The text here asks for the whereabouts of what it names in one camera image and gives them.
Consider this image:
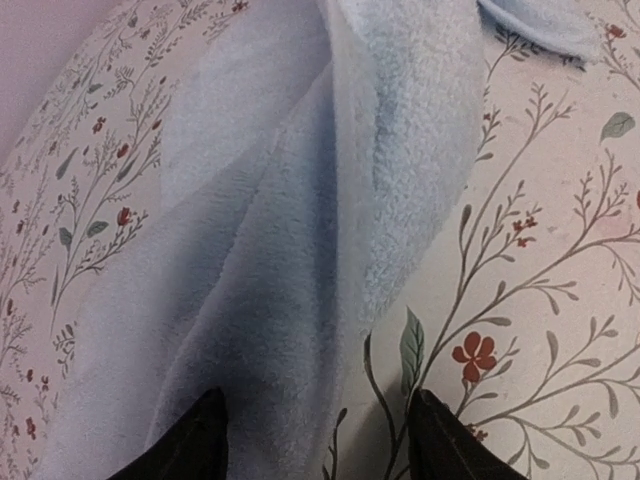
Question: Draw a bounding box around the light blue towel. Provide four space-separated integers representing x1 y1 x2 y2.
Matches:
35 1 598 479

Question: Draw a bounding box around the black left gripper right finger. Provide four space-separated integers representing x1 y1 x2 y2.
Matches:
407 390 525 480

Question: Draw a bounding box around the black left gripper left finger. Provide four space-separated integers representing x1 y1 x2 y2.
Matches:
109 388 229 480

